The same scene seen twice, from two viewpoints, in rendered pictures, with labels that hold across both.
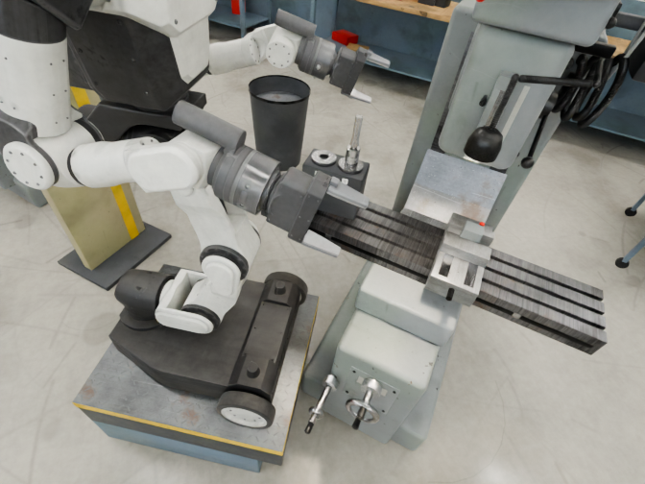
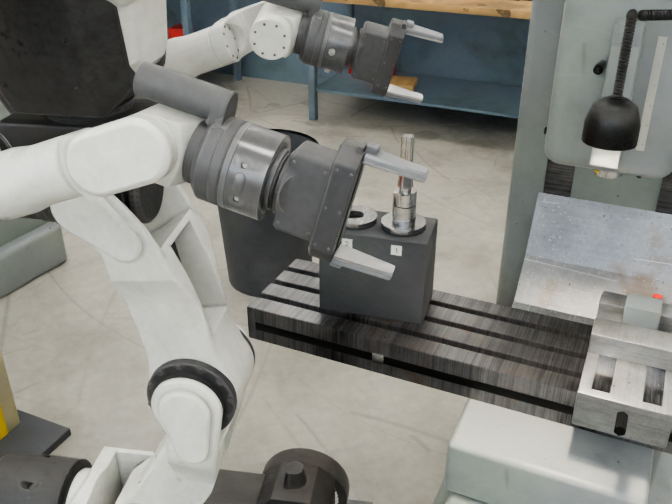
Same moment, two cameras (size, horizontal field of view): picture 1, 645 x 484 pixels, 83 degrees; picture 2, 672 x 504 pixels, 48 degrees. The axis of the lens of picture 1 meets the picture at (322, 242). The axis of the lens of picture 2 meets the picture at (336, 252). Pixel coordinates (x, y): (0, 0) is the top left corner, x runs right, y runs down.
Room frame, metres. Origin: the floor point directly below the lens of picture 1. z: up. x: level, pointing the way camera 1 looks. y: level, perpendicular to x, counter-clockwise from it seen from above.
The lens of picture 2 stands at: (-0.25, -0.01, 1.77)
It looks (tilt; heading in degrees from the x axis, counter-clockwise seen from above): 29 degrees down; 4
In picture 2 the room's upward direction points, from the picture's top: straight up
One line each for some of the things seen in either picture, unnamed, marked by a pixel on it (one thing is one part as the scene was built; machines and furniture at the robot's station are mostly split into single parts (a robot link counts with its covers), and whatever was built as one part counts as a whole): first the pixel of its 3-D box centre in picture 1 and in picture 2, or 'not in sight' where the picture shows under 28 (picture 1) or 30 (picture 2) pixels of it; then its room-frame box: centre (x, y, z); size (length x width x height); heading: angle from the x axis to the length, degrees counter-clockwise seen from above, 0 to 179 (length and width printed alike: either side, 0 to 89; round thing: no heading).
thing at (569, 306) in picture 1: (418, 250); (551, 366); (0.97, -0.36, 0.87); 1.24 x 0.23 x 0.08; 69
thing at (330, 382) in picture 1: (321, 401); not in sight; (0.51, -0.07, 0.49); 0.22 x 0.06 x 0.06; 159
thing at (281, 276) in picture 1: (285, 289); (304, 488); (0.97, 0.14, 0.50); 0.20 x 0.05 x 0.20; 85
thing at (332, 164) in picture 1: (334, 182); (377, 261); (1.12, -0.01, 1.01); 0.22 x 0.12 x 0.20; 77
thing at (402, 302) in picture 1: (419, 270); (563, 410); (0.95, -0.39, 0.77); 0.50 x 0.35 x 0.12; 159
